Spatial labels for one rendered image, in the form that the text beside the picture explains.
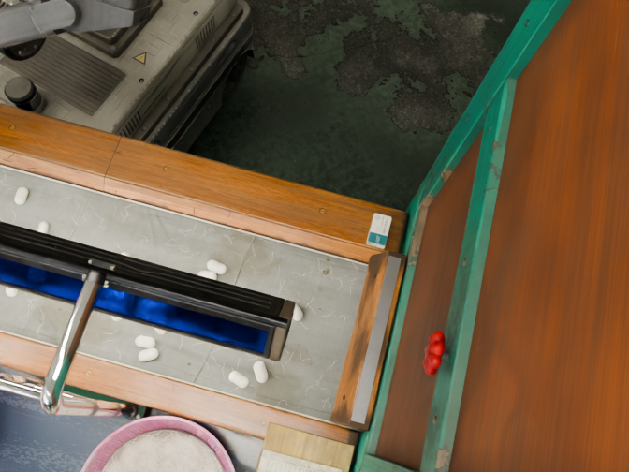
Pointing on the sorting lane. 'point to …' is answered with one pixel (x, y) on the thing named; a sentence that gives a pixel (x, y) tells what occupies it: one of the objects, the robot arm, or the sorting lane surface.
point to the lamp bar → (147, 292)
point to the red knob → (434, 353)
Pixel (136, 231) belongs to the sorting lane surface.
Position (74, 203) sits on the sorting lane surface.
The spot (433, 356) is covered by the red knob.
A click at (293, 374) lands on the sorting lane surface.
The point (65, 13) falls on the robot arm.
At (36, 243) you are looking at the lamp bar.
